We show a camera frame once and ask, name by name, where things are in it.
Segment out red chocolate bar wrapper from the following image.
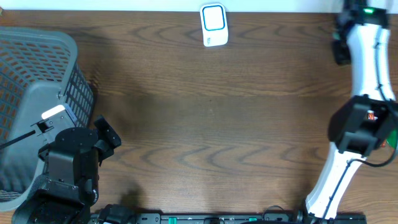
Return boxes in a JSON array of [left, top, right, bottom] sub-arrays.
[[368, 110, 387, 147]]

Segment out green lid jar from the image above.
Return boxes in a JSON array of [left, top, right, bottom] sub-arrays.
[[386, 129, 397, 149]]

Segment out grey plastic shopping basket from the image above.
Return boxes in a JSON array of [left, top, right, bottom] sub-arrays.
[[1, 27, 94, 212]]

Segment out white barcode scanner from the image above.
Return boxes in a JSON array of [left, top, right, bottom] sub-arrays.
[[200, 3, 229, 47]]

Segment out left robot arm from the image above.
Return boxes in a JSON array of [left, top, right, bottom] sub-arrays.
[[12, 106, 136, 224]]

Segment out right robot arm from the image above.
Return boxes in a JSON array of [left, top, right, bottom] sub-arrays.
[[292, 1, 397, 223]]

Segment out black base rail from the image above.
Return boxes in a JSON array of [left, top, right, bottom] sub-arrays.
[[90, 212, 298, 224]]

